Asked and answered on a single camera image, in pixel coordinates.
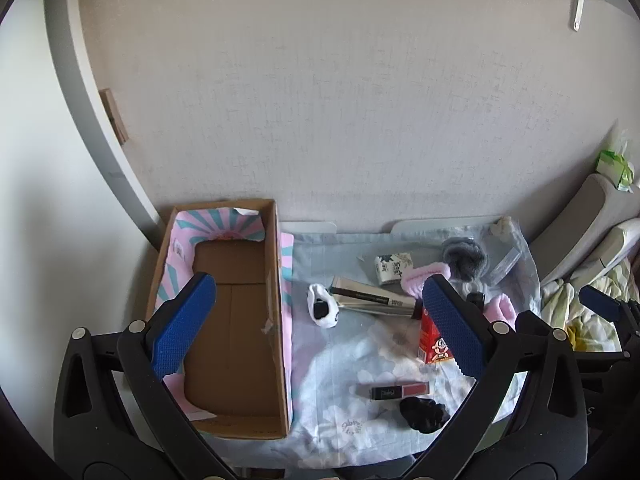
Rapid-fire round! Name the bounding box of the clear plastic bag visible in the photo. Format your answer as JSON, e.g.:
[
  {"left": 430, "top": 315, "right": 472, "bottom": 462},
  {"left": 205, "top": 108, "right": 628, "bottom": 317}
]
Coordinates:
[{"left": 470, "top": 225, "right": 531, "bottom": 286}]

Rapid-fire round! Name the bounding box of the black scrunchie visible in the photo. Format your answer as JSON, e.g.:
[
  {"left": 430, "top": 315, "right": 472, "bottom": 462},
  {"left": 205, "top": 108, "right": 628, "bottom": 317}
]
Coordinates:
[{"left": 399, "top": 396, "right": 449, "bottom": 435}]

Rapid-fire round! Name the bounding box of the green tissue pack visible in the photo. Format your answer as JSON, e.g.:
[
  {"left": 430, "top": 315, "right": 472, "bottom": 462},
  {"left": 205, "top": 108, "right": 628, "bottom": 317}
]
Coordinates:
[{"left": 595, "top": 125, "right": 636, "bottom": 192}]

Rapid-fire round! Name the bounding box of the grey chair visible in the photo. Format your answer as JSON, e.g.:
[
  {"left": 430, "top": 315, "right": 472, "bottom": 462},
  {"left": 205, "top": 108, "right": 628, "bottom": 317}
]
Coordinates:
[{"left": 530, "top": 172, "right": 640, "bottom": 286}]

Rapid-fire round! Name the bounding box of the light blue floral cloth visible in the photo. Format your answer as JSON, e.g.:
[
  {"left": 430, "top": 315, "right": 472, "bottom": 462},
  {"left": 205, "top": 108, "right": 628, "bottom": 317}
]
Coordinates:
[{"left": 280, "top": 225, "right": 543, "bottom": 471}]

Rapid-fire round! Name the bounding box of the red milk carton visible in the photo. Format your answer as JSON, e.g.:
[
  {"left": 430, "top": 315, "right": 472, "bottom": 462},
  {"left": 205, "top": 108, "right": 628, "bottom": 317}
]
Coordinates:
[{"left": 419, "top": 307, "right": 458, "bottom": 366}]

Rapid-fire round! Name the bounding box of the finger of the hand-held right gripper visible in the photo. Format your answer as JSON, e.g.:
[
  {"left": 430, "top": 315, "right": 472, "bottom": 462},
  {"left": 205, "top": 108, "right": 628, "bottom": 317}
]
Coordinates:
[{"left": 579, "top": 285, "right": 640, "bottom": 352}]

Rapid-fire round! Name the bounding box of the green and white bedding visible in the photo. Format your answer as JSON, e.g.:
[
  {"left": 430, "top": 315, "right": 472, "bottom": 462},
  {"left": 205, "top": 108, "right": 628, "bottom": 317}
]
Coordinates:
[{"left": 540, "top": 255, "right": 640, "bottom": 351}]

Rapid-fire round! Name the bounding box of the red lip gloss tube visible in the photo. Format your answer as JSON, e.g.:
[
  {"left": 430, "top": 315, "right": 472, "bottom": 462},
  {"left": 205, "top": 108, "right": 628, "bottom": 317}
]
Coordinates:
[{"left": 356, "top": 381, "right": 426, "bottom": 401}]

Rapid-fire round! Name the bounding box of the white and black sock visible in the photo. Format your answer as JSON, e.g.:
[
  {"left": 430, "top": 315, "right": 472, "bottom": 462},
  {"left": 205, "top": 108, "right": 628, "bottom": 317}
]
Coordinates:
[{"left": 306, "top": 283, "right": 341, "bottom": 329}]

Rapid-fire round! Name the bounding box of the grey door frame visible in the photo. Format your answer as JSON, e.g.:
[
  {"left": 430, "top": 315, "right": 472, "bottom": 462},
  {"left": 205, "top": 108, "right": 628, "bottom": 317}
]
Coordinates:
[{"left": 44, "top": 0, "right": 163, "bottom": 251}]

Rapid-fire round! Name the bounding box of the pink fluffy headband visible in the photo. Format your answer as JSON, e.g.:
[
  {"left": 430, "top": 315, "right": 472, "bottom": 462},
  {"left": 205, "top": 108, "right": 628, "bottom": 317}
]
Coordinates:
[{"left": 400, "top": 260, "right": 518, "bottom": 323}]

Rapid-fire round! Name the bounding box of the cardboard box with pink lining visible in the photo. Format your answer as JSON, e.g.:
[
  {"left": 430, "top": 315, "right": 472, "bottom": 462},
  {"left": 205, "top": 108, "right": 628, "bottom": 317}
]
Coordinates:
[{"left": 145, "top": 199, "right": 296, "bottom": 441}]

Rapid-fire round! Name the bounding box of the white table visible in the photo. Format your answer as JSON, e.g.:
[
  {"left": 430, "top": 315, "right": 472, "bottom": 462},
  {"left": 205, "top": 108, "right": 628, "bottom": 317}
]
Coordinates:
[{"left": 280, "top": 217, "right": 501, "bottom": 237}]

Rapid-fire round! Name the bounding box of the grey fluffy scrunchie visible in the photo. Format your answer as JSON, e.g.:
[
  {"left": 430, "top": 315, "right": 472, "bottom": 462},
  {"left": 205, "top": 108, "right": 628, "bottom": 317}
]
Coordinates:
[{"left": 441, "top": 237, "right": 491, "bottom": 282}]

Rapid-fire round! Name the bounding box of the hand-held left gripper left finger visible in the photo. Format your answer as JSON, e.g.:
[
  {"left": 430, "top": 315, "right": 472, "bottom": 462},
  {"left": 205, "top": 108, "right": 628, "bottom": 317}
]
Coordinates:
[{"left": 52, "top": 272, "right": 218, "bottom": 480}]

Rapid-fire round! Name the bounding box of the white patterned tissue packet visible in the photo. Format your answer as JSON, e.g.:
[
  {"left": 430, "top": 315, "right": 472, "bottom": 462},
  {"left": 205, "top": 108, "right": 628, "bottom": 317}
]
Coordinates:
[{"left": 374, "top": 254, "right": 415, "bottom": 287}]

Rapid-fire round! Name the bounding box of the wooden wall piece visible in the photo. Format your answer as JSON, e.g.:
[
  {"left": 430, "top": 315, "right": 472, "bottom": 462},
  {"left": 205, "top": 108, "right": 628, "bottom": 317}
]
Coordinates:
[{"left": 98, "top": 88, "right": 131, "bottom": 143}]

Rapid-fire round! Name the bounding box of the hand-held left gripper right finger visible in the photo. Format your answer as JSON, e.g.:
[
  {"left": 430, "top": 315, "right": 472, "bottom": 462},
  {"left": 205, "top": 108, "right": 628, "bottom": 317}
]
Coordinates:
[{"left": 400, "top": 274, "right": 588, "bottom": 480}]

